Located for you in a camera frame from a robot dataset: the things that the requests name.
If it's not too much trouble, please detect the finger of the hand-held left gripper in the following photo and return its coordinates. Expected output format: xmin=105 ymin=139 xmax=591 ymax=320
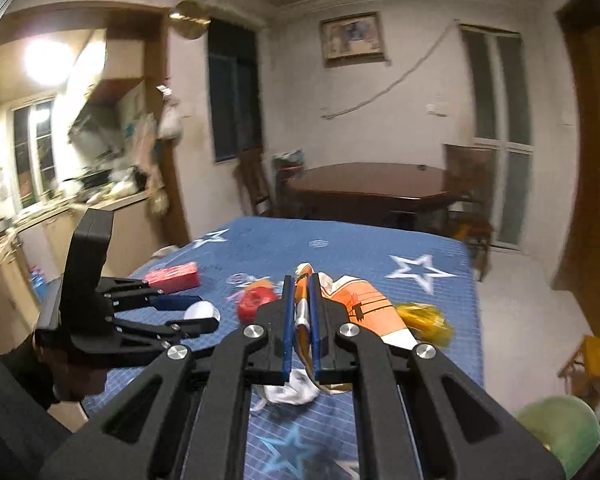
xmin=111 ymin=310 xmax=220 ymax=346
xmin=96 ymin=276 xmax=203 ymax=313

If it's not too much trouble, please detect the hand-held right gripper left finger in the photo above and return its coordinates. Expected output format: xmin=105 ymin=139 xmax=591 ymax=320
xmin=40 ymin=275 xmax=296 ymax=480

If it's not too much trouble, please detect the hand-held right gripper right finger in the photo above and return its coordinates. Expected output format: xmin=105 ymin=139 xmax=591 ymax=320
xmin=309 ymin=271 xmax=567 ymax=480

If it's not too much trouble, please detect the white face mask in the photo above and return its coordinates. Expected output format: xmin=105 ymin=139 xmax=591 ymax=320
xmin=252 ymin=367 xmax=321 ymax=408

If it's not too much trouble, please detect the orange white snack packet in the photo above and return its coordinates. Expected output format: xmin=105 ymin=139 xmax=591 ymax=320
xmin=292 ymin=262 xmax=418 ymax=396

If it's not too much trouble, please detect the green-lined trash bin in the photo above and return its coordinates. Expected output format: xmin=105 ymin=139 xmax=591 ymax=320
xmin=517 ymin=394 xmax=600 ymax=480

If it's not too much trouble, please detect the person's left hand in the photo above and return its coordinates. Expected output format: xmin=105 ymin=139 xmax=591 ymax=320
xmin=32 ymin=342 xmax=108 ymax=403

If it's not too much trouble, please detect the pink box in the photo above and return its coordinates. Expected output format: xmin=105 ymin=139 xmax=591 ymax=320
xmin=144 ymin=262 xmax=201 ymax=293

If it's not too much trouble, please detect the kitchen counter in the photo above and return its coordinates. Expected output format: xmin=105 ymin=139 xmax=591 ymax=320
xmin=0 ymin=190 xmax=163 ymax=321

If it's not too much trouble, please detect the red apple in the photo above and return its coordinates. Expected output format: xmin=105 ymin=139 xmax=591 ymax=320
xmin=237 ymin=282 xmax=278 ymax=323

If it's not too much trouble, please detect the blue water jug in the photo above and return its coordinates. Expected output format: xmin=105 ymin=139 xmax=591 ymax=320
xmin=29 ymin=267 xmax=48 ymax=303

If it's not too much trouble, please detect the hanging mesh bag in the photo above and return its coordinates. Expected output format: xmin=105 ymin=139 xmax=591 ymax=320
xmin=149 ymin=182 xmax=171 ymax=216

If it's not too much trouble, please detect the blue star-print tablecloth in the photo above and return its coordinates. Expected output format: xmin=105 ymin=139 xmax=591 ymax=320
xmin=82 ymin=216 xmax=483 ymax=480

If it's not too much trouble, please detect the yellow wrapped mooncake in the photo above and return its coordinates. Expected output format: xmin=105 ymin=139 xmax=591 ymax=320
xmin=397 ymin=302 xmax=455 ymax=347

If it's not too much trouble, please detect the kitchen window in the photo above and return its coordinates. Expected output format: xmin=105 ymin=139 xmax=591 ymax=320
xmin=10 ymin=100 xmax=58 ymax=208

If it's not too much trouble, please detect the hanging cloth bag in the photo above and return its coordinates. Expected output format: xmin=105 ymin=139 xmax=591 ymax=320
xmin=135 ymin=112 xmax=162 ymax=181

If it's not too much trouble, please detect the range hood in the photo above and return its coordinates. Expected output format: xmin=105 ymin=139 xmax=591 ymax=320
xmin=67 ymin=80 xmax=146 ymax=148

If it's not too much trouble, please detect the dark wooden chair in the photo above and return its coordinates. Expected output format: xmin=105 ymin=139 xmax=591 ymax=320
xmin=235 ymin=147 xmax=276 ymax=218
xmin=442 ymin=142 xmax=496 ymax=281

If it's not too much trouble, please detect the white hanging plastic bag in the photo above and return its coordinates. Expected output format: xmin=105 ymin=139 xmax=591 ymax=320
xmin=158 ymin=100 xmax=185 ymax=140

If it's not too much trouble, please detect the dark wooden dining table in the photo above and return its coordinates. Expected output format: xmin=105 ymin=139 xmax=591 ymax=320
xmin=284 ymin=162 xmax=476 ymax=228

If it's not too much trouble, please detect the dark storage basket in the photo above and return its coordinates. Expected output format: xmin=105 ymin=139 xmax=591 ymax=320
xmin=274 ymin=149 xmax=306 ymax=211

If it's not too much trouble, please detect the ceiling light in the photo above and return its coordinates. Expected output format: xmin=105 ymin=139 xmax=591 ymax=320
xmin=22 ymin=37 xmax=78 ymax=86

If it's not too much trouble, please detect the dark window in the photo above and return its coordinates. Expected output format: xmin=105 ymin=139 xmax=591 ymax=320
xmin=207 ymin=17 xmax=263 ymax=163

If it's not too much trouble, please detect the small yellow wooden chair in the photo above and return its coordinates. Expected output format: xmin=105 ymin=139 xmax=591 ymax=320
xmin=557 ymin=332 xmax=600 ymax=411

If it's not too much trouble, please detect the white glass double door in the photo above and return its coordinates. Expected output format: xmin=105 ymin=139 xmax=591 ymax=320
xmin=460 ymin=22 xmax=536 ymax=251

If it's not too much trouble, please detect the brown wooden door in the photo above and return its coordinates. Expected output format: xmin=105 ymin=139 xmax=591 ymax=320
xmin=550 ymin=0 xmax=600 ymax=331

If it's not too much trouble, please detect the wooden doorway frame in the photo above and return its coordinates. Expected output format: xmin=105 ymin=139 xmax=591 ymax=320
xmin=0 ymin=2 xmax=191 ymax=248

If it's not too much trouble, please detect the gold round wall clock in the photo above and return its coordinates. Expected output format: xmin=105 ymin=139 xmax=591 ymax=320
xmin=170 ymin=0 xmax=211 ymax=38

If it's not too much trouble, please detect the white wall cable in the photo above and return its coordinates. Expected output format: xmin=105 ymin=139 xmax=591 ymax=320
xmin=321 ymin=20 xmax=461 ymax=121

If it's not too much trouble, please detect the framed wall picture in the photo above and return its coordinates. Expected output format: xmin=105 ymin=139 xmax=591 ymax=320
xmin=319 ymin=11 xmax=385 ymax=67

